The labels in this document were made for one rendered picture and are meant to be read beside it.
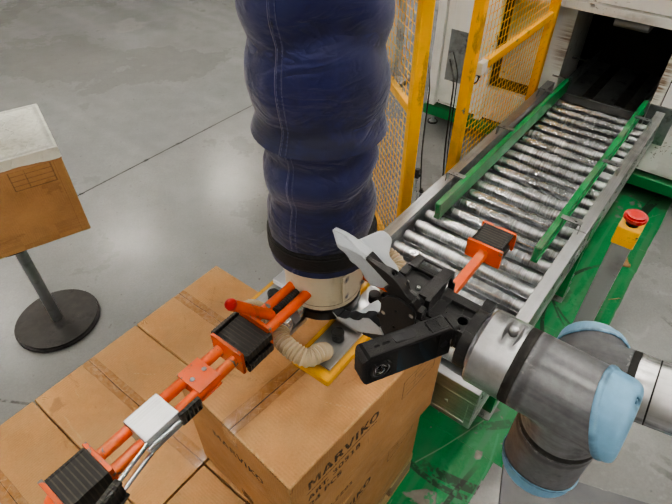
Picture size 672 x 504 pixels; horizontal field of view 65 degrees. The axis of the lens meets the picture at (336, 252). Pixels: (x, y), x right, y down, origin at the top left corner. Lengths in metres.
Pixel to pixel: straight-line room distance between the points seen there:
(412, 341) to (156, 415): 0.53
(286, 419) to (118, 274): 2.01
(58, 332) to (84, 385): 0.96
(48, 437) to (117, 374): 0.27
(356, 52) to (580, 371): 0.50
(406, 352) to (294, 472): 0.69
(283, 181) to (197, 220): 2.45
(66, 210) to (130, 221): 1.12
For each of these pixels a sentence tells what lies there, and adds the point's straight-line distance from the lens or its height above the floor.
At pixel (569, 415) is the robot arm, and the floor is 1.60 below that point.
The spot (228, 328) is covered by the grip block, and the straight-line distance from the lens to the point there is 1.05.
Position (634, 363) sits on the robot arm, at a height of 1.52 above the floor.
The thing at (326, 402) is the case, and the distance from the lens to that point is 1.30.
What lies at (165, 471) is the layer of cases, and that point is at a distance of 1.74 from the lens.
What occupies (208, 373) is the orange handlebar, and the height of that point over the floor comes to 1.26.
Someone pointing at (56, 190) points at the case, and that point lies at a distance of 2.33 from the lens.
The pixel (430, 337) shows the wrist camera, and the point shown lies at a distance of 0.59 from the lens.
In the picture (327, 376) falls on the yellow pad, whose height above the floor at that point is 1.13.
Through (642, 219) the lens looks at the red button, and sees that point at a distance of 1.86.
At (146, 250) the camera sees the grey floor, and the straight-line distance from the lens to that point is 3.22.
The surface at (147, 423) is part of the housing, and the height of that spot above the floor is 1.26.
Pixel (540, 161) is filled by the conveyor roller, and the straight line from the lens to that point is 2.96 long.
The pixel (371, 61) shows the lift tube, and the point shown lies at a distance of 0.81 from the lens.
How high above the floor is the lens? 2.06
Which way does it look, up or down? 43 degrees down
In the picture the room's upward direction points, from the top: straight up
